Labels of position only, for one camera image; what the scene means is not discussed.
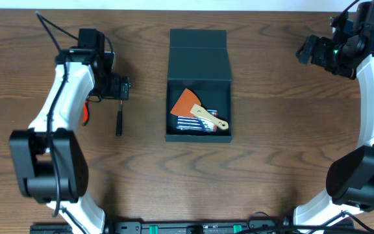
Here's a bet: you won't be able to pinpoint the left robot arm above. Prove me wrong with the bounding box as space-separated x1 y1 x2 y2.
9 48 129 233

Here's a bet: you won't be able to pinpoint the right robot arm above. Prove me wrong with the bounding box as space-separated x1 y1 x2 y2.
287 1 374 233

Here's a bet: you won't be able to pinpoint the orange scraper wooden handle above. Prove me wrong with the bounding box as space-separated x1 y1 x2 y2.
170 88 229 130

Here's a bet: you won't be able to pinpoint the black open gift box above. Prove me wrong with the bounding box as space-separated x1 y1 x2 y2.
165 29 233 143

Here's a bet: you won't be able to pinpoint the black handled claw hammer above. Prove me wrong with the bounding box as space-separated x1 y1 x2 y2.
116 100 123 137

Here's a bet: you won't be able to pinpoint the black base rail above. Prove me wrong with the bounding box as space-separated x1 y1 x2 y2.
29 219 354 234

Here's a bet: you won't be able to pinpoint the red handled pliers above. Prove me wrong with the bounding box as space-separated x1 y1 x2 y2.
82 100 90 126

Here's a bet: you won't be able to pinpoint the screwdriver set blister pack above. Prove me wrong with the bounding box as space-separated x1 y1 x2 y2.
176 116 218 133

